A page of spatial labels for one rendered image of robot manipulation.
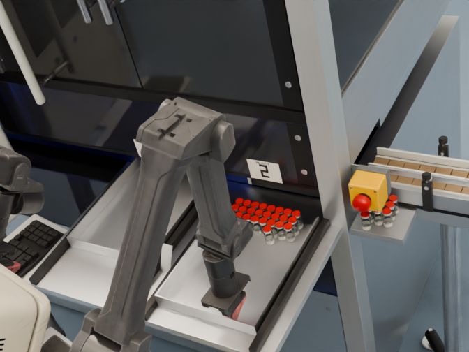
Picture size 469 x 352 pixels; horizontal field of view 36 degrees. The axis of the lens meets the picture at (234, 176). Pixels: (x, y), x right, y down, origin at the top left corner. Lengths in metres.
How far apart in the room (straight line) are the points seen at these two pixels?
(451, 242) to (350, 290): 0.29
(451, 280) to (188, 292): 0.71
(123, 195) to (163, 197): 1.00
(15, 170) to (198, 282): 0.53
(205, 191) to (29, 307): 0.33
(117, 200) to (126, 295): 0.95
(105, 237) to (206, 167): 0.83
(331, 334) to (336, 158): 0.68
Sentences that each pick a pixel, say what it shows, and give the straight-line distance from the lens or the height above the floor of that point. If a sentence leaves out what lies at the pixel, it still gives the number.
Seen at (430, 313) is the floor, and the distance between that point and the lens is 2.68.
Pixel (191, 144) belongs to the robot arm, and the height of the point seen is 1.53.
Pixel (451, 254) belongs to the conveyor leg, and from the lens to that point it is 1.91.
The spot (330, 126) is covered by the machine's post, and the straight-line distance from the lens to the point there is 1.54.
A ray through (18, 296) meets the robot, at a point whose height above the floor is 1.34.
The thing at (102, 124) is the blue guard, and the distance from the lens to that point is 1.94.
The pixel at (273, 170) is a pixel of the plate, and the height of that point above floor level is 1.03.
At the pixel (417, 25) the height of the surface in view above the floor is 1.09.
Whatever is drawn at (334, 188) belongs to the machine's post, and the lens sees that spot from 1.66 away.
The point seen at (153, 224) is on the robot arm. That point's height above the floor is 1.44.
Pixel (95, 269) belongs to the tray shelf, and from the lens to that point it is 1.83.
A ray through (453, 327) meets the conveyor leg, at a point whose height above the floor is 0.40.
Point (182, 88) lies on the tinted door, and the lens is 1.69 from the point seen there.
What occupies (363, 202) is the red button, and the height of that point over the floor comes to 1.01.
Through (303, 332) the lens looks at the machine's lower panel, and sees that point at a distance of 2.17.
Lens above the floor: 2.11
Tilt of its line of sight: 39 degrees down
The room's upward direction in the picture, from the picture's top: 15 degrees counter-clockwise
